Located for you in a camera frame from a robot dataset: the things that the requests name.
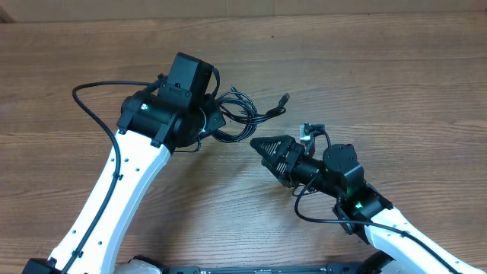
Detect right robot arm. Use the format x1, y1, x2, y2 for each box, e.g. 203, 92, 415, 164
250, 135, 480, 273

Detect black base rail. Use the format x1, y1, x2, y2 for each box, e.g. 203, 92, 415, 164
162, 263, 381, 274

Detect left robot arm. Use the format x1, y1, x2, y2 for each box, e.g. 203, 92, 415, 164
23, 53, 225, 273

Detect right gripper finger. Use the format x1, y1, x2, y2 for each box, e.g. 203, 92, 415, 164
261, 159, 287, 181
250, 135, 293, 158

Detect black usb cable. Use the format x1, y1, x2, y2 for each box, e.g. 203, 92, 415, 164
211, 86, 291, 144

